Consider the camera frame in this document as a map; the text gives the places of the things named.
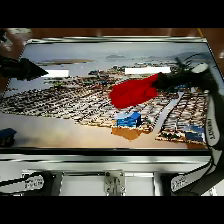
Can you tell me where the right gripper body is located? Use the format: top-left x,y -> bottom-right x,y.
152,72 -> 177,91

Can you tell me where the silver frame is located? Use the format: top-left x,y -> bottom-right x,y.
0,35 -> 224,197

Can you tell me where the black cable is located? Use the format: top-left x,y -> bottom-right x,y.
174,53 -> 210,73

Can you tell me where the blue garment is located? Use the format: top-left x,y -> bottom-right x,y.
0,127 -> 18,148

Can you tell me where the red garment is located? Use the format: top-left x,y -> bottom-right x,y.
108,73 -> 160,110

